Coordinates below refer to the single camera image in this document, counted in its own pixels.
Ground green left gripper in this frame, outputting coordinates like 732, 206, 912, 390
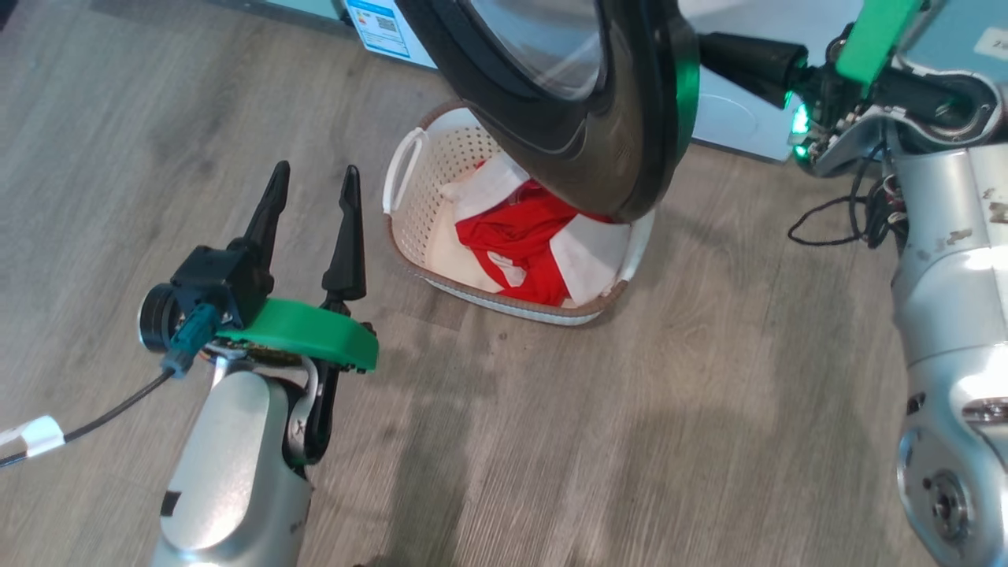
203, 161, 380, 372

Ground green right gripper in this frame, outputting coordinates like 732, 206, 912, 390
697, 0, 925, 162

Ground black round washing machine door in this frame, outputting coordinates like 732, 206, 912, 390
394, 0, 702, 224

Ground red and white clothes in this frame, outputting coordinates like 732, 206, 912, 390
429, 151, 633, 308

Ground white washing machine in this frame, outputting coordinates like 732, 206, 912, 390
344, 0, 861, 164

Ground white perforated laundry basket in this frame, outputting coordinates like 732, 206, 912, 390
383, 101, 657, 327

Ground white oval filter cover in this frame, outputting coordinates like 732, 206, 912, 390
693, 91, 779, 152

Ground blue white energy label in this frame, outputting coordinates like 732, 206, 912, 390
344, 0, 413, 60

